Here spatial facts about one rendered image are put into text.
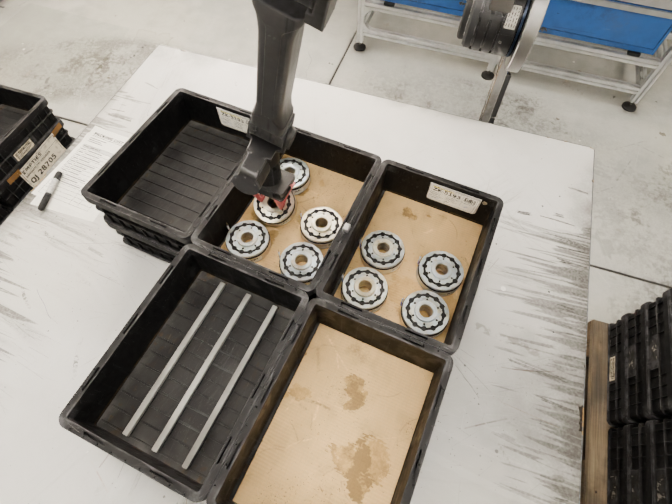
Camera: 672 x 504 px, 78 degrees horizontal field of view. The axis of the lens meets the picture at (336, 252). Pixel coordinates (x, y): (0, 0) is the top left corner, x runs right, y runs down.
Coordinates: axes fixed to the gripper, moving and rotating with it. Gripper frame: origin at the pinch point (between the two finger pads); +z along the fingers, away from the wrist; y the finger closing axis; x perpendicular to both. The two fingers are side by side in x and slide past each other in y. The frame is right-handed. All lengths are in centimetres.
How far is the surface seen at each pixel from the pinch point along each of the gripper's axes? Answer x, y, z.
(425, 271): -1.1, 39.7, 1.6
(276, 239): -6.1, 4.0, 5.5
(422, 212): 16.3, 33.9, 3.9
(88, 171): -2, -65, 20
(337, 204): 9.6, 13.2, 4.6
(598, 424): 10, 117, 71
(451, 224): 15.9, 41.7, 3.8
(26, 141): 9, -113, 38
